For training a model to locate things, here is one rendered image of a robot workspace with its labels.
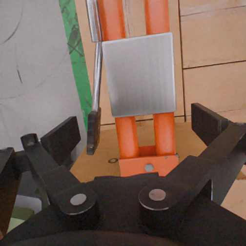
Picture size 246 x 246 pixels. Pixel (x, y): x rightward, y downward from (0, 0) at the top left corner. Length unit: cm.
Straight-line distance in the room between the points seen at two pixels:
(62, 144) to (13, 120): 154
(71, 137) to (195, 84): 70
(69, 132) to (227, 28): 78
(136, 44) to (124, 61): 2
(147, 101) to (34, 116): 146
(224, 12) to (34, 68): 123
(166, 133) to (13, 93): 153
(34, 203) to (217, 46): 98
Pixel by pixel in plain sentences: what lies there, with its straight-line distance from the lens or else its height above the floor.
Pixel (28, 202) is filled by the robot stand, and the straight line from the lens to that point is 90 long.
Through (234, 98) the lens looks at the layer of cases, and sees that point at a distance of 90.
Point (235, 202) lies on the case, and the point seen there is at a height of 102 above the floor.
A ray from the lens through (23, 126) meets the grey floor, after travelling 168.
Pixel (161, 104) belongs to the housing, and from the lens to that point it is 17.
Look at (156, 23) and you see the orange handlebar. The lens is 18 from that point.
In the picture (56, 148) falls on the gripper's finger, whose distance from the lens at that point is 17.
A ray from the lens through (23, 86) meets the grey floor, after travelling 160.
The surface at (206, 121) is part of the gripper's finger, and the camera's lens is 17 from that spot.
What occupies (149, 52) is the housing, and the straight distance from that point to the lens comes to 17.
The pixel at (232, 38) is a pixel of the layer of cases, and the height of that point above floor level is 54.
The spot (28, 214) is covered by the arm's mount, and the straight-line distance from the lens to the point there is 91.
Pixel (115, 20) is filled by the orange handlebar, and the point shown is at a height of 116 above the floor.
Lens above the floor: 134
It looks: 73 degrees down
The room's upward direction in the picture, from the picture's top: 166 degrees counter-clockwise
